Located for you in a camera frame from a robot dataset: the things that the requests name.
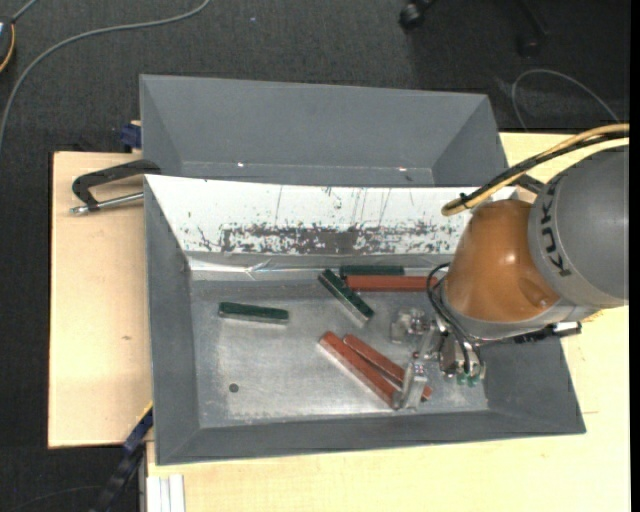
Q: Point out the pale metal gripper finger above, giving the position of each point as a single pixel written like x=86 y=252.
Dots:
x=413 y=387
x=406 y=324

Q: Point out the red-brown flat block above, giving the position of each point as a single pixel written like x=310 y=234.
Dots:
x=355 y=365
x=377 y=360
x=390 y=283

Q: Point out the dark green flat block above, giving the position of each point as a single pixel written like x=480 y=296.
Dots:
x=372 y=270
x=252 y=312
x=346 y=297

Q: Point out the grey metal bin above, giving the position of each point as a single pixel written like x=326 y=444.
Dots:
x=280 y=380

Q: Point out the pale wood flat board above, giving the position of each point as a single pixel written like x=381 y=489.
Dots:
x=97 y=310

